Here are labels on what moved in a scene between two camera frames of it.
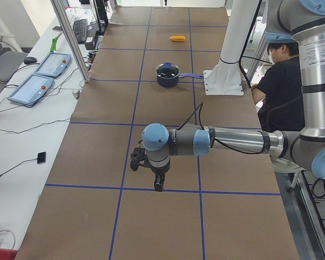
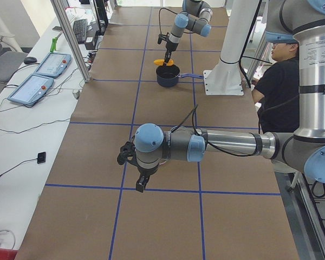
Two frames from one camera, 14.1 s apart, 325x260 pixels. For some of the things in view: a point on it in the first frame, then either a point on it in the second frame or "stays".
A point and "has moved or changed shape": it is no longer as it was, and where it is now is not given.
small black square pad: (41, 157) stays
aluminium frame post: (71, 39) stays
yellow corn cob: (177, 39) has moved or changed shape
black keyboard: (79, 28) stays
